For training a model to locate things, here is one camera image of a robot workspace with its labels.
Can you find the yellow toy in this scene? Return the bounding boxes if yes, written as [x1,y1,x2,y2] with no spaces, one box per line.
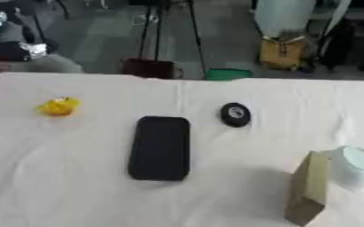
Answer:
[33,96,83,117]

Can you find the white round container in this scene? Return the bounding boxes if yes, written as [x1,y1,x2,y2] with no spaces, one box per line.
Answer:
[321,145,364,192]

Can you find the black round puck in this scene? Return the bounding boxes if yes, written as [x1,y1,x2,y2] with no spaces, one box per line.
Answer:
[219,102,254,129]

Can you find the yellow bag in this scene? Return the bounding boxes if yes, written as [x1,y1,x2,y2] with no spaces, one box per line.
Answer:
[257,35,308,71]

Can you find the olive green cardboard box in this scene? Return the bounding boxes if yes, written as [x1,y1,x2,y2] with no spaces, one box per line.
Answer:
[282,151,333,227]

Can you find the black rectangular tray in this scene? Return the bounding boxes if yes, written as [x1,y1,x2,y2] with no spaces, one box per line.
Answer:
[126,115,194,182]

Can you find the green bin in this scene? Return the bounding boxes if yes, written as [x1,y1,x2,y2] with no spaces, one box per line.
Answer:
[203,67,254,82]

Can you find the black tripod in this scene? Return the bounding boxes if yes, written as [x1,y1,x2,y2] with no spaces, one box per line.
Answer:
[137,0,209,74]

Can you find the brown chair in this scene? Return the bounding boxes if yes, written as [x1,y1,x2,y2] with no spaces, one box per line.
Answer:
[120,58,186,80]

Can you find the person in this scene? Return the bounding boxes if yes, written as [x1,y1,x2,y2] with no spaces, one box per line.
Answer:
[0,3,84,78]

